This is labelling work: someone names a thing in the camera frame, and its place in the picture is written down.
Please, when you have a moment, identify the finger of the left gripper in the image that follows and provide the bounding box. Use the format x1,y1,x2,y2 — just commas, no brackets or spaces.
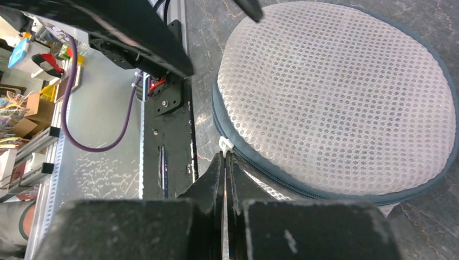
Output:
233,0,264,23
1,1,194,77

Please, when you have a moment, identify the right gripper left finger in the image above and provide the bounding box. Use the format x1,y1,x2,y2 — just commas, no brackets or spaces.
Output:
36,153,225,259

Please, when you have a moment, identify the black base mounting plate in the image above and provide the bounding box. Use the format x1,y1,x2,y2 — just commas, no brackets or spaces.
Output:
141,19,200,200

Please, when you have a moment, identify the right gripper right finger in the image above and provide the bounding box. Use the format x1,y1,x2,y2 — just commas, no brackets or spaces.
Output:
225,153,402,259

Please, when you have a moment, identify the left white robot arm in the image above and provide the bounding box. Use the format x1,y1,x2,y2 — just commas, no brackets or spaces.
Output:
1,1,194,77

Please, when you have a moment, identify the light blue slotted cable duct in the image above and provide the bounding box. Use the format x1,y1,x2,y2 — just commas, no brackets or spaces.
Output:
25,86,73,260

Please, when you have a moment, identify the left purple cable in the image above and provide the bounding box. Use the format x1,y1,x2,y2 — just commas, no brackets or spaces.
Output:
60,34,144,154

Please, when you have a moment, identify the white mesh laundry bag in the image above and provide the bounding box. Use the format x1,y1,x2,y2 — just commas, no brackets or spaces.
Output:
213,1,458,211

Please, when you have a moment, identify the white zipper pull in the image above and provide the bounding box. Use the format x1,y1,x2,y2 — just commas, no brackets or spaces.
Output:
219,136,234,159

